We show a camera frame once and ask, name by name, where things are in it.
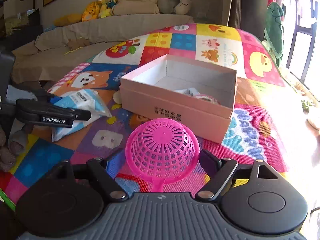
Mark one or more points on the small yellow duck plush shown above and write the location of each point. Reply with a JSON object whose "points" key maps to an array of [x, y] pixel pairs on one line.
{"points": [[103, 6]]}

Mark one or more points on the brown plush toy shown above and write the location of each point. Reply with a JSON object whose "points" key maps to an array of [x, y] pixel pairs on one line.
{"points": [[78, 43]]}

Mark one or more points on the beige sofa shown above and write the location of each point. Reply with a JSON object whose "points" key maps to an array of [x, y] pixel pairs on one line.
{"points": [[100, 30]]}

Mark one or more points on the pink plastic strainer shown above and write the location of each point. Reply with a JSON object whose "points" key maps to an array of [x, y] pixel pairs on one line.
{"points": [[162, 150]]}

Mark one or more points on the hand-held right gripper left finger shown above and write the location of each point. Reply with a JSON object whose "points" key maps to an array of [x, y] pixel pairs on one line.
{"points": [[100, 172]]}

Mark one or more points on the black window frame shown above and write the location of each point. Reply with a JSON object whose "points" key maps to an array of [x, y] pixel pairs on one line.
{"points": [[298, 30]]}

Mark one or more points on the items inside box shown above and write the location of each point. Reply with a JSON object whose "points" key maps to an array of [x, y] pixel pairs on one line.
{"points": [[207, 98]]}

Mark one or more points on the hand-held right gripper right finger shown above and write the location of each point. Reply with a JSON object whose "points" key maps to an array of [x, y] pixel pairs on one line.
{"points": [[208, 161]]}

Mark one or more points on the small pale round toy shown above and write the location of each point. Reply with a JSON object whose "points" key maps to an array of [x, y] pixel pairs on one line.
{"points": [[117, 97]]}

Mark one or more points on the long yellow plush toy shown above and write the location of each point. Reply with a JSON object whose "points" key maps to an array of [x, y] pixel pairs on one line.
{"points": [[67, 20]]}

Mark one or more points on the colourful cartoon play mat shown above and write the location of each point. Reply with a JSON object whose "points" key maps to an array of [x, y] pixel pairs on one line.
{"points": [[250, 85]]}

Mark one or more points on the dark furniture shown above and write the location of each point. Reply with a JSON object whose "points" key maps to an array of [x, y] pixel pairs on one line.
{"points": [[20, 22]]}

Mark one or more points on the white bear plush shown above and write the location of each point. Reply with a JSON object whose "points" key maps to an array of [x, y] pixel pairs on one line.
{"points": [[183, 5]]}

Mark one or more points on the pink cardboard box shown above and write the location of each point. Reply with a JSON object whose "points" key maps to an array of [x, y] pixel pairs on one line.
{"points": [[175, 110]]}

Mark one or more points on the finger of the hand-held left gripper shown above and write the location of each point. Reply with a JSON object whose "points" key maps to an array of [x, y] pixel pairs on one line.
{"points": [[50, 113], [41, 95]]}

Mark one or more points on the brown fuzzy cloth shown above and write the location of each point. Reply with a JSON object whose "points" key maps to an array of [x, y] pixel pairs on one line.
{"points": [[7, 155]]}

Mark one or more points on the grey neck pillow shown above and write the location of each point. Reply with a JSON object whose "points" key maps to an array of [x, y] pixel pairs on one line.
{"points": [[167, 2]]}

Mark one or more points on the green printed towel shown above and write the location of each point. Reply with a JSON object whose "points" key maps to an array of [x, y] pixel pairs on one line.
{"points": [[273, 30]]}

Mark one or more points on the yellow round plush toy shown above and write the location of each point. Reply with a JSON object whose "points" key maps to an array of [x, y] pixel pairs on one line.
{"points": [[90, 11]]}

